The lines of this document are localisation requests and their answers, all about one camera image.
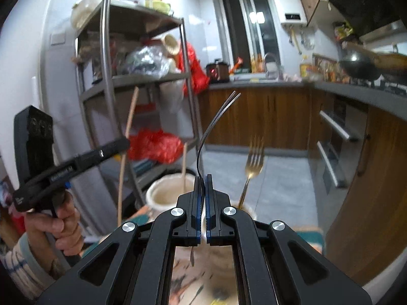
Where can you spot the dried goods packet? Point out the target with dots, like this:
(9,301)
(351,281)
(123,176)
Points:
(90,49)

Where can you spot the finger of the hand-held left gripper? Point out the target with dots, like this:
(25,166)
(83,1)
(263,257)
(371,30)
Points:
(101,155)

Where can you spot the large red plastic bag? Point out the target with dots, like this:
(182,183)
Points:
(152,144)

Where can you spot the printed horse table mat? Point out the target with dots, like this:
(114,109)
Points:
(302,240)

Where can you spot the dark rice cooker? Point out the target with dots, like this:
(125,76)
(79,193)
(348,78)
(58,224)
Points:
(217,71)

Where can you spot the gold fork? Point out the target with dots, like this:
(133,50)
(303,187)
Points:
(256,168)

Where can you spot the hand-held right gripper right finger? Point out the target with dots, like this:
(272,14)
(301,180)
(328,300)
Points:
(209,203)

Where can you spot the black wok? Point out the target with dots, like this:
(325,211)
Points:
(359,65)

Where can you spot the wooden chopstick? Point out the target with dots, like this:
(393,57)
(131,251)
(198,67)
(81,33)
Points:
(123,181)
(184,165)

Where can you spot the beige cylindrical jar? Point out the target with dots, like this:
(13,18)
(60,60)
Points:
(170,44)

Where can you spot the hanging red plastic bag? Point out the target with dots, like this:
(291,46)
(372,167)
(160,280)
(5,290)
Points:
(194,70)

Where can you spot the metal shelf rack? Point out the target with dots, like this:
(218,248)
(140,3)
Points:
(109,82)

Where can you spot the white ceramic utensil holder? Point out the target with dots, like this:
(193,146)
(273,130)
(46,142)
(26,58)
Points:
(162,197)

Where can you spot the small yellow liquid bottle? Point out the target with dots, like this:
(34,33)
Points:
(261,63)
(254,63)

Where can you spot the chrome faucet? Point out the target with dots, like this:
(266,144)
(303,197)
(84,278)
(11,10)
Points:
(270,58)

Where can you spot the white water heater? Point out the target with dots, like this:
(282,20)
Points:
(289,6)

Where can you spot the wooden base cabinets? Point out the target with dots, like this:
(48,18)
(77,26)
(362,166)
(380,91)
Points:
(279,117)

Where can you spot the row of condiment bottles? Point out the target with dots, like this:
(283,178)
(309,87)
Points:
(329,70)

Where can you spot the yellow-green container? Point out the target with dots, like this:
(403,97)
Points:
(161,6)

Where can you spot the white wall switch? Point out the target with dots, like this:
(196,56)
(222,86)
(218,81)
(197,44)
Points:
(58,38)

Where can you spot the kitchen window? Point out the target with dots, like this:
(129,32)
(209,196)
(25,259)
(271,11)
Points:
(248,28)

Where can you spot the clear plastic bag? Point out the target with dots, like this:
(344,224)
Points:
(144,60)

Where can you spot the orange snack packet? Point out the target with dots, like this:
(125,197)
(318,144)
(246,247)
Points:
(237,65)

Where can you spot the black range hood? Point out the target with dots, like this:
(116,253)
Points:
(365,0)

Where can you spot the large yellow oil bottle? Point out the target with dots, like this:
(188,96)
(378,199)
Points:
(306,68)

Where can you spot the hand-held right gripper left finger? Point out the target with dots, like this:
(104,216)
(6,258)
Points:
(197,203)

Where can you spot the person's left hand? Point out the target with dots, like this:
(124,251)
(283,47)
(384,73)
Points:
(68,228)

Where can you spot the spice packets under hood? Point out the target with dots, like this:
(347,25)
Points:
(343,31)

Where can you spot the silver fork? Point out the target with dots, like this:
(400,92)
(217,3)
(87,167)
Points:
(198,165)

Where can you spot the built-in oven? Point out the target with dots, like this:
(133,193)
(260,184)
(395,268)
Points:
(340,139)

